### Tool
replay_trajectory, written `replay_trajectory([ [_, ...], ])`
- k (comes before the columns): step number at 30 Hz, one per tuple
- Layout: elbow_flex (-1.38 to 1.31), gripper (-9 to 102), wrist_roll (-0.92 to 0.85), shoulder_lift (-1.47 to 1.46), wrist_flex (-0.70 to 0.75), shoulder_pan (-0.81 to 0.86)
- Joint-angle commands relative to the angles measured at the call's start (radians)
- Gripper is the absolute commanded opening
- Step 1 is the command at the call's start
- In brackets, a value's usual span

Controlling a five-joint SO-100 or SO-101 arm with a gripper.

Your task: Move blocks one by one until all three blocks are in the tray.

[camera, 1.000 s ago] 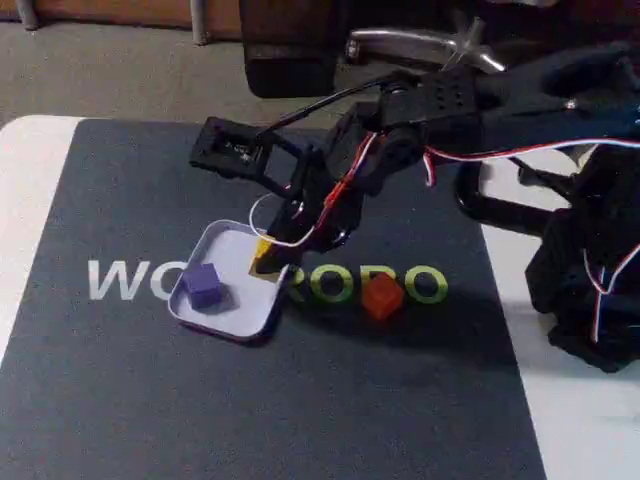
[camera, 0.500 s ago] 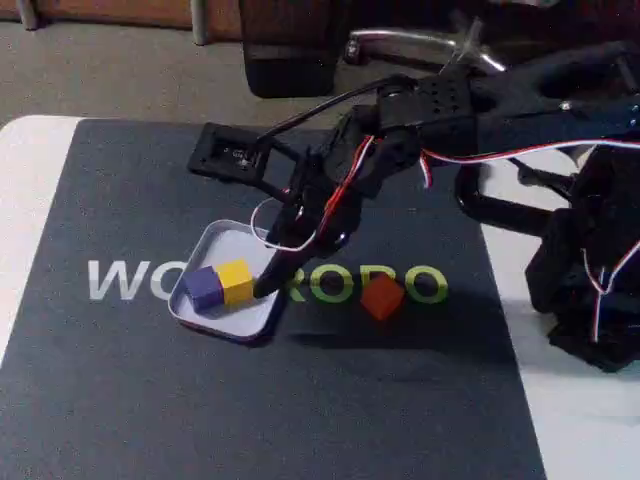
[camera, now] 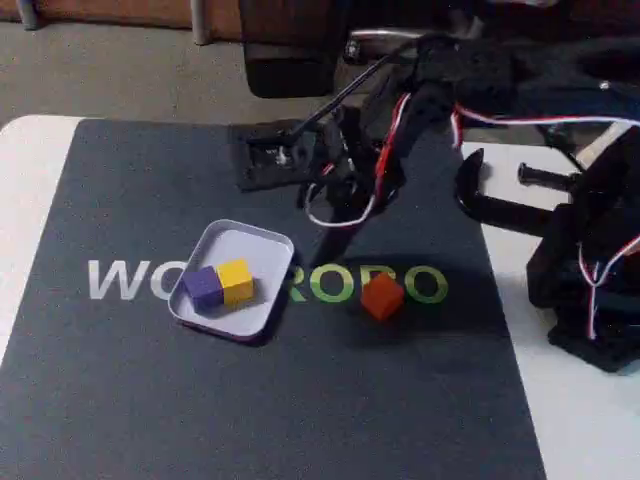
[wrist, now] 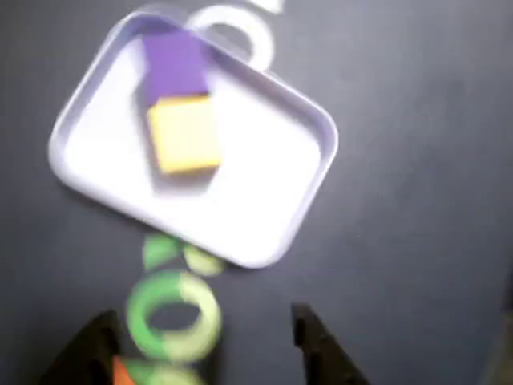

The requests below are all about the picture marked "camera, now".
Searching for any chrome office chair base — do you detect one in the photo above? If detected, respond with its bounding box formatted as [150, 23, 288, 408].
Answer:
[344, 27, 426, 54]

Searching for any dark brown furniture piece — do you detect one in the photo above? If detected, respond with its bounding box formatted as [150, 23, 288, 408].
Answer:
[237, 0, 351, 99]

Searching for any yellow wooden block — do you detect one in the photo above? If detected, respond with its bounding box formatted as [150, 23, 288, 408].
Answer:
[215, 258, 256, 307]

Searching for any lavender rectangular tray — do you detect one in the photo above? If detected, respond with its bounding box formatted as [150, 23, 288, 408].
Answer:
[167, 218, 295, 345]

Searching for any grey metal leg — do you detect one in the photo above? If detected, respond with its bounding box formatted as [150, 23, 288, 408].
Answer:
[14, 0, 40, 31]
[191, 0, 209, 46]

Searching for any purple wooden block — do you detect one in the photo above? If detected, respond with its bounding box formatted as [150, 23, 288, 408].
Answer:
[182, 264, 225, 315]

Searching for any black camera mount frame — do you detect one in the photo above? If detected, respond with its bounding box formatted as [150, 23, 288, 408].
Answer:
[229, 119, 351, 194]

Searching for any brown wooden furniture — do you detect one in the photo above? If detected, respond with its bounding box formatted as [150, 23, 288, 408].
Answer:
[0, 0, 244, 30]

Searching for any orange wooden block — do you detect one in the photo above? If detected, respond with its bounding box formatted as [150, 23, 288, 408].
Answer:
[360, 272, 405, 321]

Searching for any red white servo cable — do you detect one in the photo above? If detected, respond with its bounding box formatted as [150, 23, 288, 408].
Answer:
[449, 107, 640, 151]
[577, 233, 640, 342]
[303, 92, 414, 227]

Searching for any black camera cable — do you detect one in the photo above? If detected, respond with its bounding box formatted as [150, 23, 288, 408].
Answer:
[287, 42, 421, 139]

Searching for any black mat with lettering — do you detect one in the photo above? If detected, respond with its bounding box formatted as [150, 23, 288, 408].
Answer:
[0, 118, 549, 480]

